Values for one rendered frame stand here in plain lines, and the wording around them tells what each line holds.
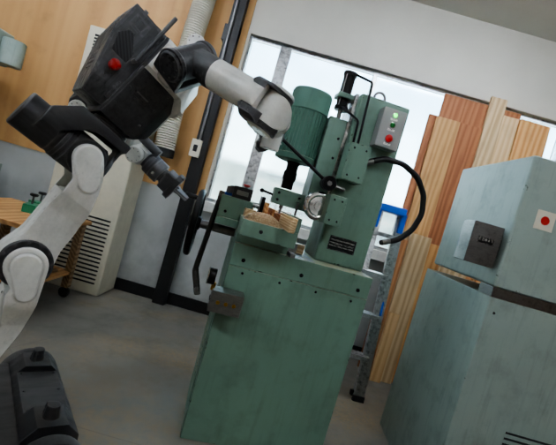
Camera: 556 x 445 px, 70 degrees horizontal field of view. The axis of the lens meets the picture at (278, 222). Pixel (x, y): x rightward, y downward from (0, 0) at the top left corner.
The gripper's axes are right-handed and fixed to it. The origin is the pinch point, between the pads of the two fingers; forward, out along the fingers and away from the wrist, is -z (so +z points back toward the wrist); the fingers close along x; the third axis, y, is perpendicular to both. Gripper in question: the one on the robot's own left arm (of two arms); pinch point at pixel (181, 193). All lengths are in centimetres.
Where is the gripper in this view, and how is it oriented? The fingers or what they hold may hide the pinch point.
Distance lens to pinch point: 167.9
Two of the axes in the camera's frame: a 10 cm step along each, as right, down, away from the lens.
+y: 1.7, -3.6, 9.2
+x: 7.1, -6.0, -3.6
